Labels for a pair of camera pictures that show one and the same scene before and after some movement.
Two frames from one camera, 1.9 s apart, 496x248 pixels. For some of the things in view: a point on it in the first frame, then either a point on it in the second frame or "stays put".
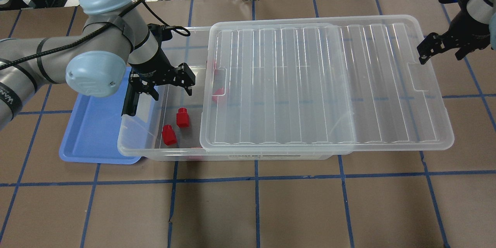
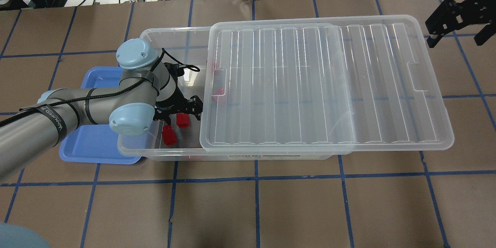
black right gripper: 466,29 → 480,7
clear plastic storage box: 171,127 stays put
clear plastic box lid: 321,83 stays put
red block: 169,135 stays put
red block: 182,117 stays put
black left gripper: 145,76 → 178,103
